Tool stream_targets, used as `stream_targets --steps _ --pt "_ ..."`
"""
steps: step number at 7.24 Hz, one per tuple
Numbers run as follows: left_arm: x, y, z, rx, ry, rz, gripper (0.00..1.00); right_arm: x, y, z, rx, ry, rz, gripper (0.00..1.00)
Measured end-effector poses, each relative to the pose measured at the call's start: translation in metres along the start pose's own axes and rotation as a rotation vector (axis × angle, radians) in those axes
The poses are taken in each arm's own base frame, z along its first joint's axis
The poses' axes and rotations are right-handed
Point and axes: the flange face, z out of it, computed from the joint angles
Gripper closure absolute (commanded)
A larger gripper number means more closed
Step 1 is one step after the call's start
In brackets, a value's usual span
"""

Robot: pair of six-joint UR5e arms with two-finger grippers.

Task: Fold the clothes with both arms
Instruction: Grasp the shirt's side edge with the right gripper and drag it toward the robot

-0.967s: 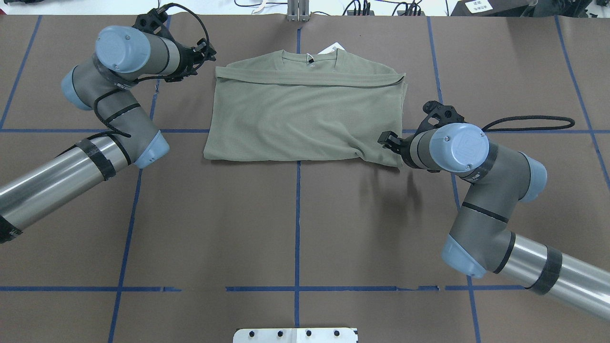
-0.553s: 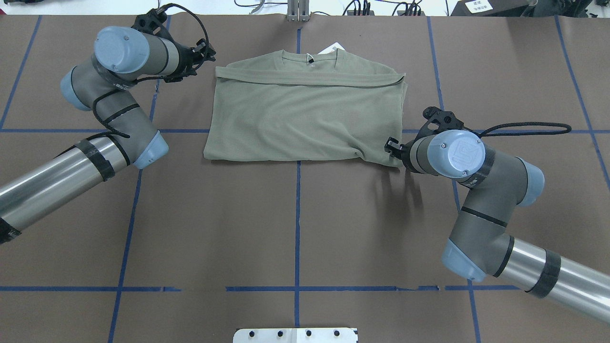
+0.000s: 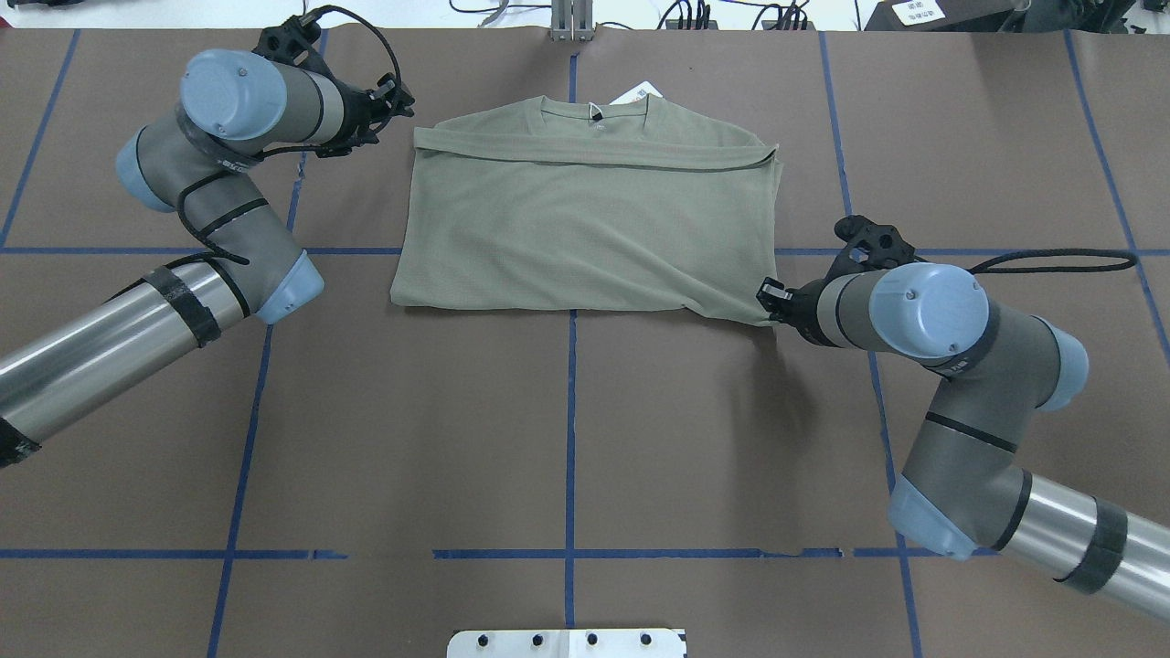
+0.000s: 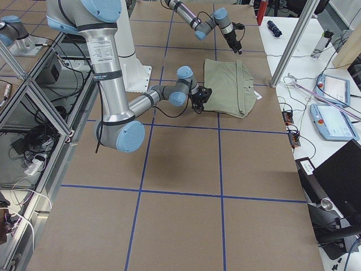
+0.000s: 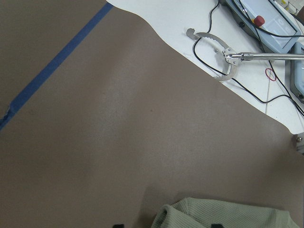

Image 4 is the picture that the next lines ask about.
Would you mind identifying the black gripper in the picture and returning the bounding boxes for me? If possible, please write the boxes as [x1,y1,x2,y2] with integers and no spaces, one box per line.
[190,90,204,113]
[224,30,242,55]

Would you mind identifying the olive green long-sleeve shirt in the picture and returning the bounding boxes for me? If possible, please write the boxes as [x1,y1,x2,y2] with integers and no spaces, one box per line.
[204,59,257,119]

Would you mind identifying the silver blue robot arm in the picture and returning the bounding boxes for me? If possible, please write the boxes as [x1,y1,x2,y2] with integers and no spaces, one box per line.
[46,1,211,153]
[164,0,245,54]

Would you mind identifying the folded dark blue umbrella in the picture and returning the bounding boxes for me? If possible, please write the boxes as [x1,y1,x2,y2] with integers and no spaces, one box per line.
[267,20,282,38]

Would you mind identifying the white price tag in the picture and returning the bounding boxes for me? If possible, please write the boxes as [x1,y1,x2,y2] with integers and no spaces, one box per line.
[254,91,262,100]

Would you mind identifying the long metal rod tool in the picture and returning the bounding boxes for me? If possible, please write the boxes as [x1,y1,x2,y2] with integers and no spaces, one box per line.
[284,73,360,113]

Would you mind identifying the orange black connector board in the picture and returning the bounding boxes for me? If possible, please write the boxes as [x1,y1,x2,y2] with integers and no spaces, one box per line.
[282,111,294,125]

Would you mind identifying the clear water bottle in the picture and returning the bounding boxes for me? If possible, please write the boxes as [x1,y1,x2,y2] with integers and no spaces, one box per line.
[310,29,334,59]

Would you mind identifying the far blue teach pendant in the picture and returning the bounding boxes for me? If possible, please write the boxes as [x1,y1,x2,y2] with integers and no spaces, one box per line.
[316,74,350,105]

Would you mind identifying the blue teach pendant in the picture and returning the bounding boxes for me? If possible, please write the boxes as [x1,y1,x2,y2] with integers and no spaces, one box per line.
[316,74,350,105]
[310,103,360,142]

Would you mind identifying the near blue teach pendant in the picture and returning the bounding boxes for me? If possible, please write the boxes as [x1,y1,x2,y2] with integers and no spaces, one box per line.
[310,103,360,142]

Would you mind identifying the black monitor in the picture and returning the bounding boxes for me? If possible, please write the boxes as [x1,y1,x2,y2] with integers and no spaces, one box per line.
[313,139,360,225]

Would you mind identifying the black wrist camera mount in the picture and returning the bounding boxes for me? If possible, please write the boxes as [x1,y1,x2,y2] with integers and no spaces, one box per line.
[196,86,212,106]
[232,22,245,30]

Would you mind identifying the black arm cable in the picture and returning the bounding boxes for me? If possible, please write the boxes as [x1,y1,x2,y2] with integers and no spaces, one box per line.
[152,81,198,119]

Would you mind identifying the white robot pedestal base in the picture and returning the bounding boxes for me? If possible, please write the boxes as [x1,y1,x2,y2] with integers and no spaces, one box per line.
[115,0,152,93]

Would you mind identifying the aluminium frame post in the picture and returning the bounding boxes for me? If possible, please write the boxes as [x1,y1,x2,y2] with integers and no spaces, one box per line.
[270,0,320,88]

